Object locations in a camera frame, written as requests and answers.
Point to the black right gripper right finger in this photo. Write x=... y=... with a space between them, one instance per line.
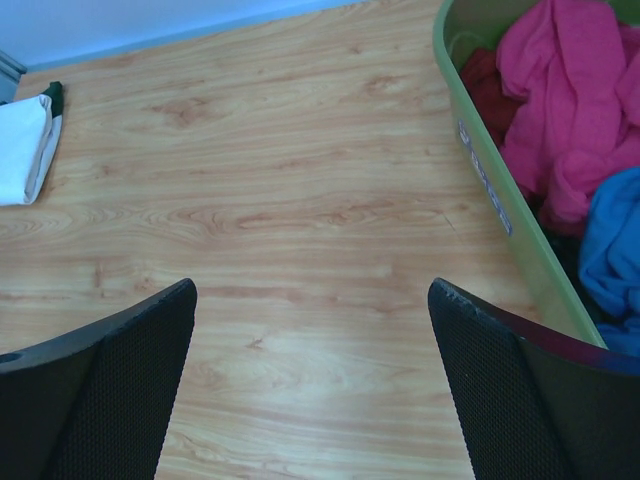
x=534 y=403

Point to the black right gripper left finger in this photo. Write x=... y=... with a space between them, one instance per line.
x=95 y=403

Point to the white and green raglan t-shirt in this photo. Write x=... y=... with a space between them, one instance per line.
x=30 y=132

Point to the blue t-shirt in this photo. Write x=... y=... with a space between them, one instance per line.
x=609 y=259

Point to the magenta pink t-shirt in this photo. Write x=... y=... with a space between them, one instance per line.
x=578 y=124

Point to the dark red t-shirt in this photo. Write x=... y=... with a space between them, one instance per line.
x=483 y=82

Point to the olive green plastic bin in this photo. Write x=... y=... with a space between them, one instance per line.
x=548 y=259

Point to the aluminium corner frame post left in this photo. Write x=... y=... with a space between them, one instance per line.
x=11 y=72

